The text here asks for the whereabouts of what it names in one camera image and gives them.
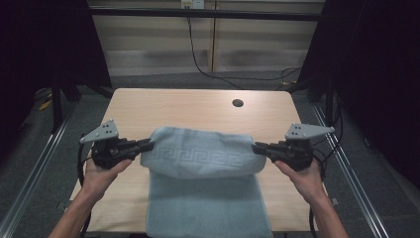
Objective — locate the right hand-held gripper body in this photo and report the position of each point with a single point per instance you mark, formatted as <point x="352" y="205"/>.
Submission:
<point x="297" y="153"/>

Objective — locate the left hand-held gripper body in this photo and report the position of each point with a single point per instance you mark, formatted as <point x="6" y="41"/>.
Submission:
<point x="109" y="153"/>

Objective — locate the light blue towel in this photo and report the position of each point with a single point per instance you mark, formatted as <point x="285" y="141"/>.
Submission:
<point x="204" y="185"/>

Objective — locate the person's left hand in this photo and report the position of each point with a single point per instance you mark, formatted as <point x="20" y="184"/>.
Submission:
<point x="97" y="181"/>

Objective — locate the person's right hand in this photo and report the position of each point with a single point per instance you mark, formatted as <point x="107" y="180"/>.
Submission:
<point x="307" y="183"/>

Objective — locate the black metal stand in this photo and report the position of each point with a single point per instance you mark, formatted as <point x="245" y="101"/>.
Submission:
<point x="329" y="102"/>
<point x="56" y="109"/>

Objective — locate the grey tape piece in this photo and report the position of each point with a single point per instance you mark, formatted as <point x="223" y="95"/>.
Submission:
<point x="62" y="205"/>
<point x="335" y="201"/>

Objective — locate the yellow object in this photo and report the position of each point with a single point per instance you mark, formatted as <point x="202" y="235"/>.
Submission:
<point x="45" y="105"/>

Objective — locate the dark curtain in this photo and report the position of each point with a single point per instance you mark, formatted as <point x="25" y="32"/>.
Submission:
<point x="376" y="82"/>
<point x="49" y="43"/>

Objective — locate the black horizontal bar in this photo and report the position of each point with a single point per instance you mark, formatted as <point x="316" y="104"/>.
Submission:
<point x="204" y="14"/>

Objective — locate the metal floor rail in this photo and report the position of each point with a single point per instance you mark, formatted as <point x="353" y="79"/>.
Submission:
<point x="36" y="165"/>
<point x="350" y="172"/>

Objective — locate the white wall outlet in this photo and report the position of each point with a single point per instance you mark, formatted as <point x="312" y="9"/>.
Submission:
<point x="192" y="3"/>

